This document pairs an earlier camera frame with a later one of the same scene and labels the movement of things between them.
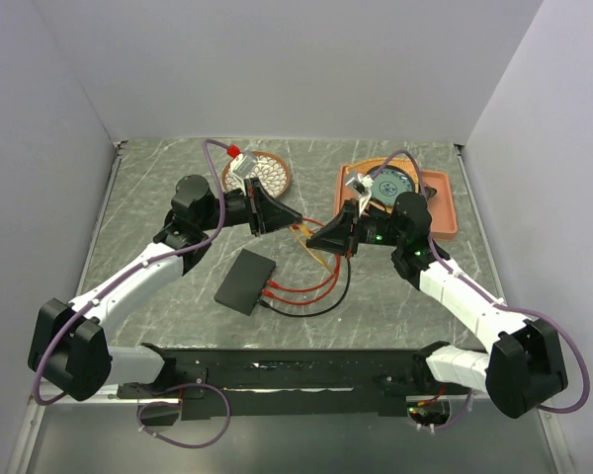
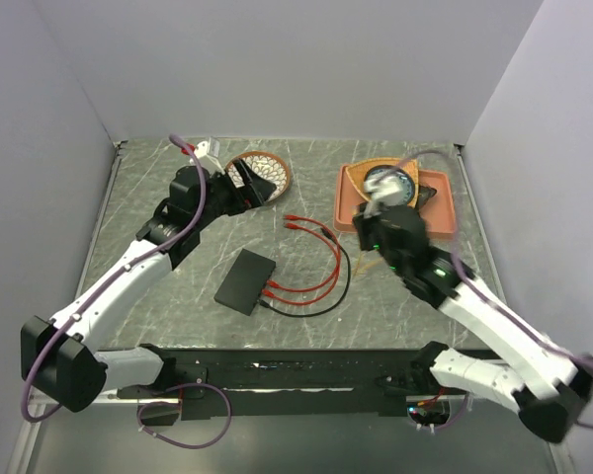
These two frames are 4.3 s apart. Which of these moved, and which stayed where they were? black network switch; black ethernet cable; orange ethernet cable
Moved: orange ethernet cable
Stayed: black ethernet cable; black network switch
